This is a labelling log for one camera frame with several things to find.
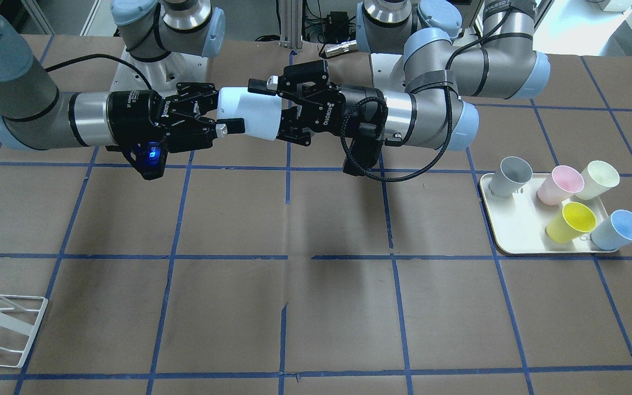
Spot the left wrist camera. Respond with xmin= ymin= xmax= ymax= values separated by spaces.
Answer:
xmin=345 ymin=122 xmax=383 ymax=171

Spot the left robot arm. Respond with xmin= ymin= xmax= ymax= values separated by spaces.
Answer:
xmin=247 ymin=1 xmax=551 ymax=155

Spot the grey cup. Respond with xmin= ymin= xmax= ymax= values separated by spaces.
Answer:
xmin=489 ymin=156 xmax=533 ymax=198

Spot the blue cup on tray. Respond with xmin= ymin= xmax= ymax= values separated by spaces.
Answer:
xmin=590 ymin=210 xmax=632 ymax=250

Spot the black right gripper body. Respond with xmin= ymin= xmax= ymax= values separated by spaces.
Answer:
xmin=107 ymin=89 xmax=185 ymax=153

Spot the yellow cup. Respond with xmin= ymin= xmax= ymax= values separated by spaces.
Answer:
xmin=546 ymin=202 xmax=597 ymax=244

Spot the pale green cup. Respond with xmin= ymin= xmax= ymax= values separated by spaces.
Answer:
xmin=575 ymin=160 xmax=621 ymax=200

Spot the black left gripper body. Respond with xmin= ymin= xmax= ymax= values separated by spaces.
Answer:
xmin=294 ymin=82 xmax=388 ymax=148

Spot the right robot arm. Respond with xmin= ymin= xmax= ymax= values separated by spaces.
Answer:
xmin=0 ymin=1 xmax=226 ymax=162

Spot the pink cup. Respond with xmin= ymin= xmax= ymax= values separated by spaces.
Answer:
xmin=537 ymin=165 xmax=585 ymax=205

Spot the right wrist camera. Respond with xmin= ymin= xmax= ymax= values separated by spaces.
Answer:
xmin=121 ymin=142 xmax=168 ymax=180

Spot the beige tray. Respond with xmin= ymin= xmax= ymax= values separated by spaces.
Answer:
xmin=479 ymin=173 xmax=602 ymax=255

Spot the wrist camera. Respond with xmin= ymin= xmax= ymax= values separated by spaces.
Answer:
xmin=345 ymin=122 xmax=383 ymax=171
xmin=121 ymin=142 xmax=168 ymax=180

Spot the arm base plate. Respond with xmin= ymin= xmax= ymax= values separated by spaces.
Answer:
xmin=110 ymin=50 xmax=209 ymax=97
xmin=370 ymin=53 xmax=405 ymax=92

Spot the light blue cup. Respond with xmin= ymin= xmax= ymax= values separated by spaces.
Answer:
xmin=217 ymin=87 xmax=283 ymax=142

